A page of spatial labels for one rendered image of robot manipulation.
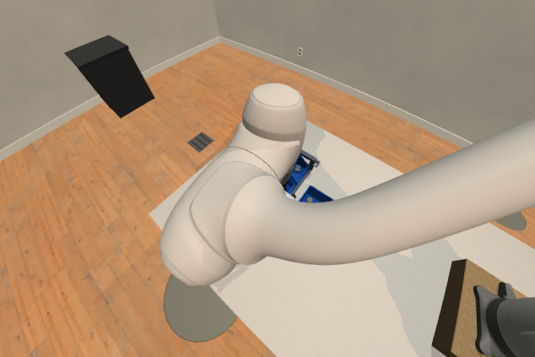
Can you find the blue open-front bin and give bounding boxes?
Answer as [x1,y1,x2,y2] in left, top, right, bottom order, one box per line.
[286,178,295,194]
[290,155,308,185]
[299,185,334,203]

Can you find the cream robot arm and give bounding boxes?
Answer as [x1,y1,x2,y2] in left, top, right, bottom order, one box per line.
[159,83,535,357]

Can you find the grey metal shelf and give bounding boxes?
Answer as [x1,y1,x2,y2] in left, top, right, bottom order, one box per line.
[291,150,320,195]

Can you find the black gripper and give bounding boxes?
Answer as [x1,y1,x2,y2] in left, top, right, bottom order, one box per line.
[282,181,296,200]

